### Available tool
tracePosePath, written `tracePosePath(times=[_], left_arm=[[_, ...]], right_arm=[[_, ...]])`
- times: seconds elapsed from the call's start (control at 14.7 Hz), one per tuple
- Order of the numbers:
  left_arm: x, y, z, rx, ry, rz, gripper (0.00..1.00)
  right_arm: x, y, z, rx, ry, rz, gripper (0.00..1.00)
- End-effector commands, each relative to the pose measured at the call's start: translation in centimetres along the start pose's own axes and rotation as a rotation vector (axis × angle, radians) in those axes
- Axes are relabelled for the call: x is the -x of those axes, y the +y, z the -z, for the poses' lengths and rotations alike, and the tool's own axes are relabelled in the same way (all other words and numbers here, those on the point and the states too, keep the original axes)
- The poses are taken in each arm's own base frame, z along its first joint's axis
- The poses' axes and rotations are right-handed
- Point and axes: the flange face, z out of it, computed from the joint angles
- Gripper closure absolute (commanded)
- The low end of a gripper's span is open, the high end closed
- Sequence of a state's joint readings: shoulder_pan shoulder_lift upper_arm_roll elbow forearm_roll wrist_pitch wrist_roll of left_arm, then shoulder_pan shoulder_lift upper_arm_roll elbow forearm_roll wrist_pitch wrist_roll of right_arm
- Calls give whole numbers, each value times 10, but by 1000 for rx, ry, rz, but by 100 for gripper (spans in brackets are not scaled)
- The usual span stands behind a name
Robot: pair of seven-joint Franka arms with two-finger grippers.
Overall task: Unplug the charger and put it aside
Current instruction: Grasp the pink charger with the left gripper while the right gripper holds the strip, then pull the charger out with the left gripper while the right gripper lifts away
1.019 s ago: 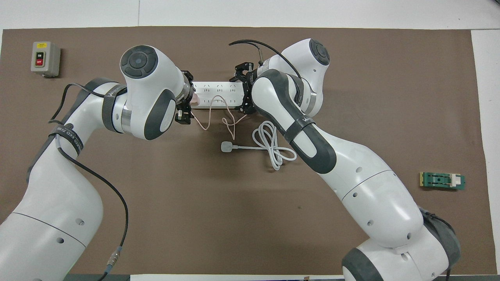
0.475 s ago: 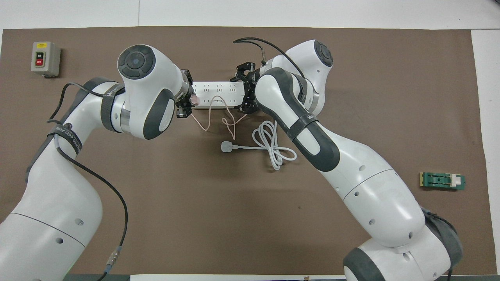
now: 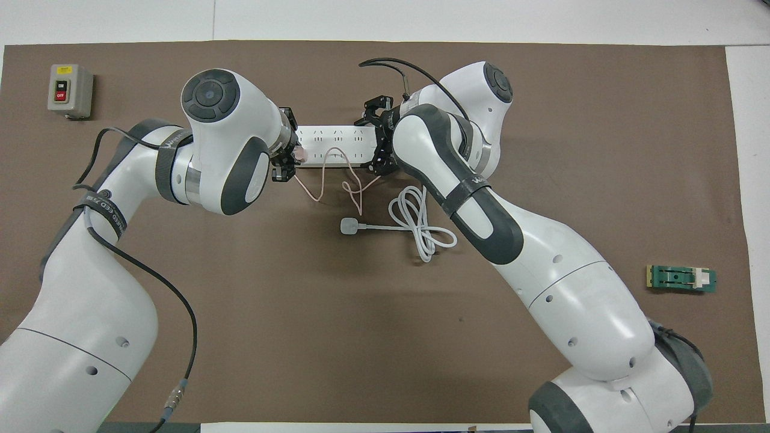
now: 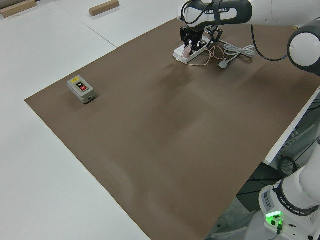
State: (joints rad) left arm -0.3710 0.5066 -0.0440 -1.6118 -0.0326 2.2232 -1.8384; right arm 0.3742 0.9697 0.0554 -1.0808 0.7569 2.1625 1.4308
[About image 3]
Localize grey on-off switch box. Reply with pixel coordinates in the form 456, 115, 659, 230
48, 64, 95, 121

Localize green circuit board module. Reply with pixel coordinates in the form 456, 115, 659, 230
646, 265, 718, 295

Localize pink charging cable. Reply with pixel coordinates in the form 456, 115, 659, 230
294, 147, 386, 217

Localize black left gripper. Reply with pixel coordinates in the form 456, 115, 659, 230
271, 106, 300, 183

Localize white power strip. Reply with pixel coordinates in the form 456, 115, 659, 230
294, 125, 386, 168

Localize brown table mat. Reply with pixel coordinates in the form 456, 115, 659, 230
0, 40, 766, 425

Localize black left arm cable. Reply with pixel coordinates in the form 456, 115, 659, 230
72, 127, 199, 433

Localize white power cord with plug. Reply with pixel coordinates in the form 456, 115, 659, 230
340, 185, 458, 264

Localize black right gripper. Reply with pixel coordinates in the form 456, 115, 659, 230
360, 94, 401, 177

